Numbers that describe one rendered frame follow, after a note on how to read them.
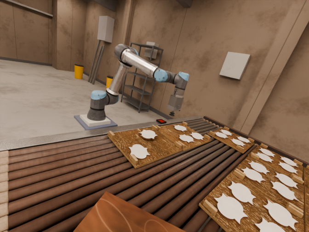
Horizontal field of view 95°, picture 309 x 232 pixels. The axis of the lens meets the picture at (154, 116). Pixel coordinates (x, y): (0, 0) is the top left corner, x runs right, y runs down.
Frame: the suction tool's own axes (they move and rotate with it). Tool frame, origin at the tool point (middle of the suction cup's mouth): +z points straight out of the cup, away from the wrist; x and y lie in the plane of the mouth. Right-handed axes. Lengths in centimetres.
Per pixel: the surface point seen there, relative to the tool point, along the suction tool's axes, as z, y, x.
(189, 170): 20.3, -13.3, -33.4
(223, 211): 17, -26, -58
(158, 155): 18.5, -23.6, -16.0
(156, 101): 77, 241, 238
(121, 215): 8, -66, -40
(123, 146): 18.5, -39.2, 0.4
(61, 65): 87, 106, 805
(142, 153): 17.5, -33.0, -11.2
